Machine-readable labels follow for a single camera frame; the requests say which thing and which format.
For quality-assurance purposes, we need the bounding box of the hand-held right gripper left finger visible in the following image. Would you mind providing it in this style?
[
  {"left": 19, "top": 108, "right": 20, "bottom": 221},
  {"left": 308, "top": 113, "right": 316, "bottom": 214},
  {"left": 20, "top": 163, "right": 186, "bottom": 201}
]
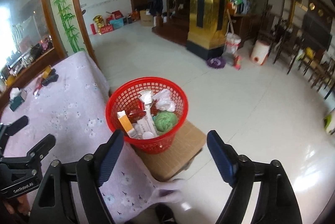
[{"left": 37, "top": 129, "right": 125, "bottom": 224}]

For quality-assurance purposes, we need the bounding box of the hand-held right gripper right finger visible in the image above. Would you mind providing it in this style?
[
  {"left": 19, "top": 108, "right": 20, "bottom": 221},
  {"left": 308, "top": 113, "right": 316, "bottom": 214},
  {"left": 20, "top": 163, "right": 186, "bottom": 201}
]
[{"left": 207, "top": 130, "right": 301, "bottom": 224}]

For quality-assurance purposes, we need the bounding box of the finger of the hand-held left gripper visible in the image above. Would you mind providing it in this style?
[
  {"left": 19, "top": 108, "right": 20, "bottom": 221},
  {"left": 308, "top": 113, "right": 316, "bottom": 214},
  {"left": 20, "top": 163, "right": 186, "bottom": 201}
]
[
  {"left": 0, "top": 115, "right": 29, "bottom": 137},
  {"left": 25, "top": 134, "right": 57, "bottom": 162}
]

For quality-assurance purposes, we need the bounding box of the orange carton box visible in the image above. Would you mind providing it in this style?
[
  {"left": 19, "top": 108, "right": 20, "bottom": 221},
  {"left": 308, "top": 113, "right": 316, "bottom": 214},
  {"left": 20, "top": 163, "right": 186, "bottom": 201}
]
[{"left": 117, "top": 111, "right": 137, "bottom": 139}]

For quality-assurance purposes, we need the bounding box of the red mesh basket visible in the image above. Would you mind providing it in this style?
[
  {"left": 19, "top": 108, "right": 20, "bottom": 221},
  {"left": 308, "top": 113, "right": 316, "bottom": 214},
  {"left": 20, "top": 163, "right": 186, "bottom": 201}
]
[{"left": 105, "top": 77, "right": 189, "bottom": 154}]

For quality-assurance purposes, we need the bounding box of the green towel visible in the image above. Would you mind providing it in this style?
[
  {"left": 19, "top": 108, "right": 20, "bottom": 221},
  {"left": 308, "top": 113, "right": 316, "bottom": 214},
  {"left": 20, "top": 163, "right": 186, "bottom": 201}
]
[{"left": 153, "top": 111, "right": 179, "bottom": 135}]

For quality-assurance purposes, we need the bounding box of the white packet red print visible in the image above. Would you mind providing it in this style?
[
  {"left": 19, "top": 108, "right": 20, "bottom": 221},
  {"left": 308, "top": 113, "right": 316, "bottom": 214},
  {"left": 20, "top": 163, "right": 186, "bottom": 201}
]
[{"left": 138, "top": 90, "right": 154, "bottom": 107}]

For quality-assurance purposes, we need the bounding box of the white plastic bag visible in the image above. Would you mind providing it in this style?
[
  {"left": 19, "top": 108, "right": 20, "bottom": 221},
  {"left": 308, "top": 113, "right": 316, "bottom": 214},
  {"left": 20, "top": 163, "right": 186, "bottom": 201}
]
[{"left": 152, "top": 90, "right": 176, "bottom": 112}]

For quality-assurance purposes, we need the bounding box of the dark teal tissue box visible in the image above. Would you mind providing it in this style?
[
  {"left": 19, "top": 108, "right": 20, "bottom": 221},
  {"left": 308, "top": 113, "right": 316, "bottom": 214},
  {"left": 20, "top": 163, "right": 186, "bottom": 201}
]
[{"left": 9, "top": 87, "right": 28, "bottom": 112}]

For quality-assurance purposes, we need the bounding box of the brown cardboard box stand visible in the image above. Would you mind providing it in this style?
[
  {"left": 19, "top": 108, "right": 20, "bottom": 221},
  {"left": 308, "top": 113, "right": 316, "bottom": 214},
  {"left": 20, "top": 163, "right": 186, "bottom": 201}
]
[{"left": 135, "top": 121, "right": 207, "bottom": 183}]

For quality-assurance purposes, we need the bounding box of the red pouch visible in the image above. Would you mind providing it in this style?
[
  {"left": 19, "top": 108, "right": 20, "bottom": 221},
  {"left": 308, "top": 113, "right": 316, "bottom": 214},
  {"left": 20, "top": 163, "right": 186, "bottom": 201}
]
[{"left": 33, "top": 79, "right": 44, "bottom": 97}]

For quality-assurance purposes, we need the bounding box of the lilac floral tablecloth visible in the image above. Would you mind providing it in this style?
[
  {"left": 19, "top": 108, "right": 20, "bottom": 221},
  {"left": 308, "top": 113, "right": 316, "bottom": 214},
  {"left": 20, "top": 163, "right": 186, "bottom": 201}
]
[{"left": 0, "top": 51, "right": 184, "bottom": 224}]

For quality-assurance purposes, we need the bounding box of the wooden counter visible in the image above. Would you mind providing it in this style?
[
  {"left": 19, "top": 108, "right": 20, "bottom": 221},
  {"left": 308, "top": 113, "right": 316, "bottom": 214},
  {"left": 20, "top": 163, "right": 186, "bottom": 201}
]
[{"left": 0, "top": 46, "right": 66, "bottom": 99}]

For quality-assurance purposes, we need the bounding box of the white cylindrical stool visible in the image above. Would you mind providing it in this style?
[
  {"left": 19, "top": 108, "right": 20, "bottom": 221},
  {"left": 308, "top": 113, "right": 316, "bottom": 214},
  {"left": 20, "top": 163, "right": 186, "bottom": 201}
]
[{"left": 250, "top": 39, "right": 270, "bottom": 66}]

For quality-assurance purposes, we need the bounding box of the green white plastic item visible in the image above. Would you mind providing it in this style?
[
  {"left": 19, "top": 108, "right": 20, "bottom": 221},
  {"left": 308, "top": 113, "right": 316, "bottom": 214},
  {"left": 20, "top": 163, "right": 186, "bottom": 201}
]
[{"left": 323, "top": 110, "right": 335, "bottom": 135}]

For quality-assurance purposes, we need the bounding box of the red gift box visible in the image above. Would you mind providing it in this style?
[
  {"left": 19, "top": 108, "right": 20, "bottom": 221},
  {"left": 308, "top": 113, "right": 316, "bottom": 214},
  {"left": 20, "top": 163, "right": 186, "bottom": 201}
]
[{"left": 99, "top": 24, "right": 114, "bottom": 35}]

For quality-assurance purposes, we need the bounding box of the wooden chair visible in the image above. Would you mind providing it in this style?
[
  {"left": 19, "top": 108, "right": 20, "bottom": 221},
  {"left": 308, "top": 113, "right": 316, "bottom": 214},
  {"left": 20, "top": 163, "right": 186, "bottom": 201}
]
[
  {"left": 273, "top": 25, "right": 304, "bottom": 75},
  {"left": 298, "top": 57, "right": 333, "bottom": 91}
]

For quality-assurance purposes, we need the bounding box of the teal gift bag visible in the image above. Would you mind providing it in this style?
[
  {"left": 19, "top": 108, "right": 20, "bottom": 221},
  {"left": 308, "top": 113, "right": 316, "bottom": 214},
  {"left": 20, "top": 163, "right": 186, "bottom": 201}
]
[{"left": 109, "top": 18, "right": 125, "bottom": 30}]

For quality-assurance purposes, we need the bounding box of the wooden staircase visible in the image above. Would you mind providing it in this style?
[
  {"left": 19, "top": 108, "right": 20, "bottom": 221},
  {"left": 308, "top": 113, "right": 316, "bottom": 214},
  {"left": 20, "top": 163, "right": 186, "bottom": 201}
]
[{"left": 152, "top": 0, "right": 191, "bottom": 46}]

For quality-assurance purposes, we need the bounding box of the cardboard box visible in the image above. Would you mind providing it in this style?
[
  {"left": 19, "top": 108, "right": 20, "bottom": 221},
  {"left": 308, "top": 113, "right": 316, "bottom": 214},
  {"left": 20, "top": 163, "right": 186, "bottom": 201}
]
[{"left": 139, "top": 10, "right": 155, "bottom": 28}]

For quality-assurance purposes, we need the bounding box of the golden pillar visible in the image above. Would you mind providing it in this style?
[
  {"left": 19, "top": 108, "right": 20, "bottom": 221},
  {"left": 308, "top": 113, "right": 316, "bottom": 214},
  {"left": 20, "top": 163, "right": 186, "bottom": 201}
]
[{"left": 186, "top": 0, "right": 233, "bottom": 59}]

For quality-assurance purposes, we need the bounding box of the green plastic bag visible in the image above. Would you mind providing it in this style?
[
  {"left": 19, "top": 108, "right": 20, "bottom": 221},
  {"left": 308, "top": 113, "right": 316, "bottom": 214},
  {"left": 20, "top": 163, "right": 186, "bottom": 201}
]
[{"left": 230, "top": 0, "right": 252, "bottom": 15}]

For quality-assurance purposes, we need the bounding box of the dark jacket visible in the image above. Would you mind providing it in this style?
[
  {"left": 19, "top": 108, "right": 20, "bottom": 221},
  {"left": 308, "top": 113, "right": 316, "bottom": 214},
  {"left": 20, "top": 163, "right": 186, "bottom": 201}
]
[{"left": 148, "top": 0, "right": 163, "bottom": 16}]

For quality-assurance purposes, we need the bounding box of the green bamboo wall decal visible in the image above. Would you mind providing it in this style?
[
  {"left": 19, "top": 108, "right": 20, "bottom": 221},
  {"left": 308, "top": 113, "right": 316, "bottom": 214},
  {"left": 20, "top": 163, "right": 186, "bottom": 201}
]
[{"left": 50, "top": 0, "right": 80, "bottom": 53}]

